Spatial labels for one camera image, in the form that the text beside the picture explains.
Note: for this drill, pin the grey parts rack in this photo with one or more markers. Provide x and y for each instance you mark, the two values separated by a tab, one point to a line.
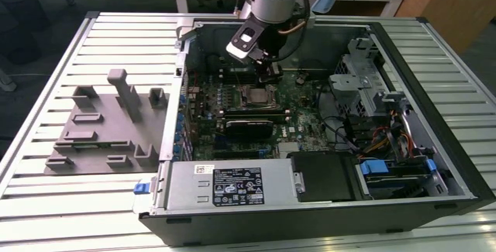
117	136

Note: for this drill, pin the metal drive cage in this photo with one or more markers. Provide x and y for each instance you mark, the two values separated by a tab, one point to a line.
351	66

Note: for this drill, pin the green RAM stick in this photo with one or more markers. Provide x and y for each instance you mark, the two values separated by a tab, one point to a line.
93	146

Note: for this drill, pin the black open PC case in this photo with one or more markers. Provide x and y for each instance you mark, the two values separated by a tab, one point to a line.
271	223

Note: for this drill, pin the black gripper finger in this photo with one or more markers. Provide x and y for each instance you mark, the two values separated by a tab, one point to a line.
277	70
265	72

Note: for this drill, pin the green motherboard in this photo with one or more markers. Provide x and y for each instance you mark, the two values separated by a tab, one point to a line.
302	136

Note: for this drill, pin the black cooler module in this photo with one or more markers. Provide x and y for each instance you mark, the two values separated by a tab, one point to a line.
249	130

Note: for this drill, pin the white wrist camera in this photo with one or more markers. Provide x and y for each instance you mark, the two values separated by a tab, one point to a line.
238	49

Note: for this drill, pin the wooden cabinet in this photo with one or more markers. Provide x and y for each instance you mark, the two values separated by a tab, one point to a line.
458	2

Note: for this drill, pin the blue disk carrier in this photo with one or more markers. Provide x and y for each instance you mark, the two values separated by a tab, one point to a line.
374	167

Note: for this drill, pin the black plastic shroud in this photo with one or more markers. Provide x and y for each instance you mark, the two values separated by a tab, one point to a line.
326	176

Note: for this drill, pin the CPU socket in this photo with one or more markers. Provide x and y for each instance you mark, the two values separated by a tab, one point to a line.
245	106

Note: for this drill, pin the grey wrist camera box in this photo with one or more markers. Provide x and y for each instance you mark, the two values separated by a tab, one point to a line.
311	22

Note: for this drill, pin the silver power supply unit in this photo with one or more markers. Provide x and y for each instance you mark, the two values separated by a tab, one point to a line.
186	188

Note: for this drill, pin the black RAM slot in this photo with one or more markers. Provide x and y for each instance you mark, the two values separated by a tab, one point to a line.
253	112
253	117
241	72
241	78

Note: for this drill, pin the blue plastic latch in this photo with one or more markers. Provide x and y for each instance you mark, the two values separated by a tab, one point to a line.
141	189

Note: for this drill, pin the black office chair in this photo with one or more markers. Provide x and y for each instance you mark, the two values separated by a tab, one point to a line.
23	31

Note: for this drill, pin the black expansion slot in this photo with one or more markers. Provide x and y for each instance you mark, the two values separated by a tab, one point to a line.
237	154

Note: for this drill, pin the small silver heat sink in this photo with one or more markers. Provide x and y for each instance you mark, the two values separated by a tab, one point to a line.
290	147

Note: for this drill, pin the white chair base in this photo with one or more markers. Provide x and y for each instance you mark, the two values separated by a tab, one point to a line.
6	83

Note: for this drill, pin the silver CPU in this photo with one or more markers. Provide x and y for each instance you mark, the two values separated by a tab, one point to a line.
261	96

